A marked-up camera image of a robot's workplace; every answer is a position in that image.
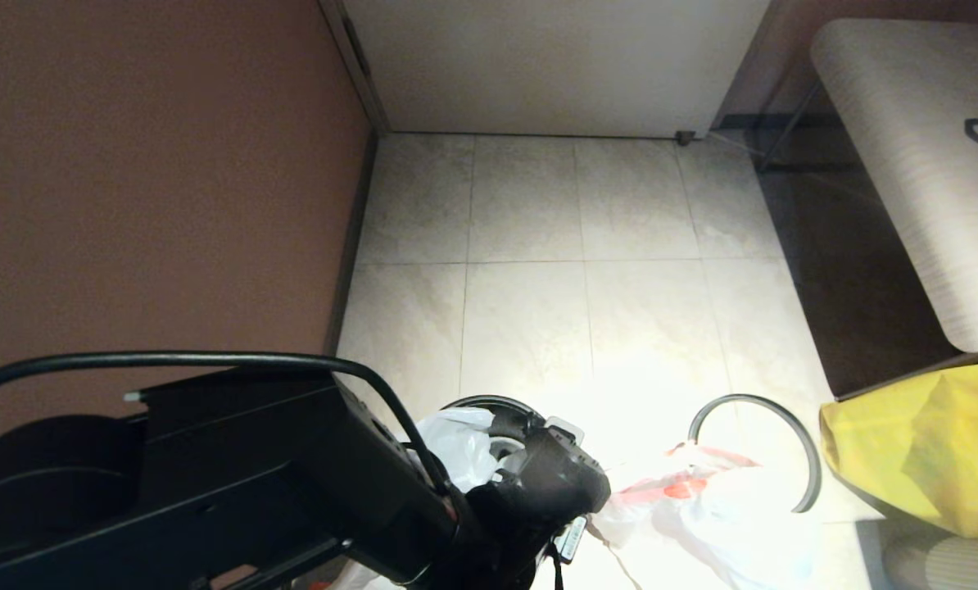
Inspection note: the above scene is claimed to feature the used white bin liner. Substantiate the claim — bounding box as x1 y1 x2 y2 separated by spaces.
587 442 822 590

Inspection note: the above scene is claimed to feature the fresh white plastic bag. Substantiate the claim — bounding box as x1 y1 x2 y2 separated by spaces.
309 407 508 590

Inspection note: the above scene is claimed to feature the black round trash bin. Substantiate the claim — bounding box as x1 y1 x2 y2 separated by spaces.
440 395 549 464

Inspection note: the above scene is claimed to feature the grey bin rim ring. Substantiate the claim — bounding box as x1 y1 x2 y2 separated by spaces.
688 394 822 514

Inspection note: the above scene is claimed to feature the yellow bag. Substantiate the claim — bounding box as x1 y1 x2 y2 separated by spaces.
819 361 978 540

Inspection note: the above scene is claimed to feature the dark grey baseboard strip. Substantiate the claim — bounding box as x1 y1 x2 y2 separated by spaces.
325 131 381 357

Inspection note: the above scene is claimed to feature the white door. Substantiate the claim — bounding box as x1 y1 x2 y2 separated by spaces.
342 0 772 138

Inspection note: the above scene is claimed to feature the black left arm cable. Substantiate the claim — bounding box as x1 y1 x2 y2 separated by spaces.
0 351 461 502

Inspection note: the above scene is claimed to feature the black metal bench frame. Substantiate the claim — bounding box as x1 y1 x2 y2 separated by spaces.
754 80 831 175

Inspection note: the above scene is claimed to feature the grey door frame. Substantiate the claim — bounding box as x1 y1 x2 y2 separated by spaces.
319 0 392 137

